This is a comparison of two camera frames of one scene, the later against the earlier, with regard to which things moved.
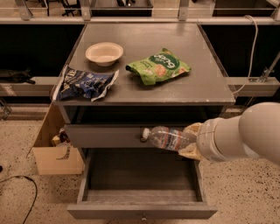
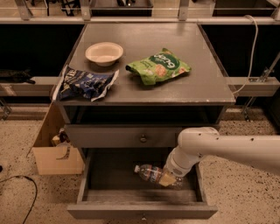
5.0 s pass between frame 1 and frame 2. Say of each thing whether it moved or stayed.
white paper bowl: stayed
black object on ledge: stayed
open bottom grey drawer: stayed
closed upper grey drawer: stayed
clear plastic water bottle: moved
